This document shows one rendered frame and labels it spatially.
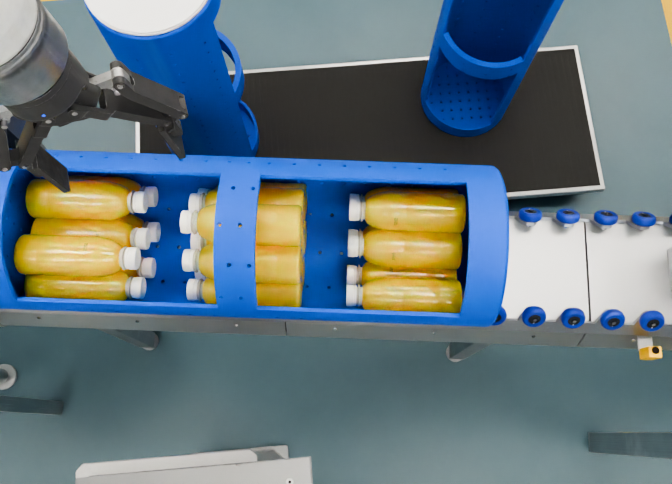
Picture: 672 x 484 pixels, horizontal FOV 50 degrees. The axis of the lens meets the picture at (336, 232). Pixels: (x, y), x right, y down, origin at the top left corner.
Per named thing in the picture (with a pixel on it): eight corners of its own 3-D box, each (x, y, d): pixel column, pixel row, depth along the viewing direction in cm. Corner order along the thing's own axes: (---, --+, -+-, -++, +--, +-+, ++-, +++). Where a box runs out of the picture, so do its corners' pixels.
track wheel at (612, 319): (629, 315, 135) (626, 308, 137) (605, 314, 135) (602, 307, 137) (622, 332, 138) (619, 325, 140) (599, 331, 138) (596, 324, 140)
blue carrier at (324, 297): (479, 341, 137) (514, 304, 110) (19, 324, 137) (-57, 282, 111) (474, 202, 146) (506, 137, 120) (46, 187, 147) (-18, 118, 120)
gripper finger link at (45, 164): (39, 167, 74) (32, 169, 74) (70, 191, 81) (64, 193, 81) (36, 142, 75) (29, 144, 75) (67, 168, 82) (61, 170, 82)
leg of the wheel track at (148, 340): (158, 350, 232) (95, 322, 171) (140, 350, 232) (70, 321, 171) (159, 332, 233) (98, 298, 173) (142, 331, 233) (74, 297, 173)
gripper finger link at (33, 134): (59, 118, 67) (43, 117, 66) (30, 176, 75) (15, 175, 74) (54, 83, 68) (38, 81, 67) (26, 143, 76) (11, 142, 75)
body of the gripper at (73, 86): (64, 13, 62) (109, 69, 71) (-29, 40, 62) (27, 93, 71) (75, 86, 60) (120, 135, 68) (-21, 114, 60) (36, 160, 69)
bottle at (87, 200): (25, 221, 126) (131, 225, 126) (23, 181, 125) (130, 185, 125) (42, 214, 133) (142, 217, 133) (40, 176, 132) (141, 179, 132)
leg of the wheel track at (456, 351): (464, 362, 231) (509, 337, 170) (445, 361, 231) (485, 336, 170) (463, 344, 232) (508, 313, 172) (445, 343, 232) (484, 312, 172)
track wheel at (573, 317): (589, 313, 135) (586, 306, 137) (565, 312, 136) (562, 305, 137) (583, 331, 138) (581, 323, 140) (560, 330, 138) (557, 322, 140)
